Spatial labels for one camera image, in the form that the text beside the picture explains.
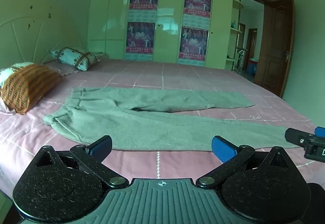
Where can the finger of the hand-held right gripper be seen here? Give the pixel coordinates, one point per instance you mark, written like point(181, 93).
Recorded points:
point(294, 135)

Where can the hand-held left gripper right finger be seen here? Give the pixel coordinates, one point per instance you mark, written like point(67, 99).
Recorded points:
point(223, 149)

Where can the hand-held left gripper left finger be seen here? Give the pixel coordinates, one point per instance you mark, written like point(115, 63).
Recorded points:
point(100, 147)

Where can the grey pants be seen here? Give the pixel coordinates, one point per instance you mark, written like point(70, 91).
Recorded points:
point(142, 122)

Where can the blue bin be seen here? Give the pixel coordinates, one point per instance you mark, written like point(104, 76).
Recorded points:
point(253, 66)

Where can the bed with pink checked blanket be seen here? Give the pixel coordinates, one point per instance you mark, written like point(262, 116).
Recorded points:
point(157, 79)

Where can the flat pink pillow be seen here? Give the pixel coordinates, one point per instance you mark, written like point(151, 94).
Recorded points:
point(59, 66)

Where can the brown wooden door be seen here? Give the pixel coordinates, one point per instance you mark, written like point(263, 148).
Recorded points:
point(274, 46)

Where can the folded cloth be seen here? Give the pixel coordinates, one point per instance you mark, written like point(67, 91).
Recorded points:
point(101, 55)

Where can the white patterned pillow brown bands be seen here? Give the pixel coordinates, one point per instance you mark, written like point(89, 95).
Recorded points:
point(76, 57)

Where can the orange striped pillow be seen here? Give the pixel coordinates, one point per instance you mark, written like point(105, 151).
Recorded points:
point(28, 86)

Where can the white corner shelf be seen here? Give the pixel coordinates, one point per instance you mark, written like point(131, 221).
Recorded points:
point(236, 28)

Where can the white headboard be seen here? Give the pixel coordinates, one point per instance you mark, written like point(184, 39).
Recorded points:
point(28, 28)

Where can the metal frame rack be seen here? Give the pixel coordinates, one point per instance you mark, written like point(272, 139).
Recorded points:
point(240, 58)

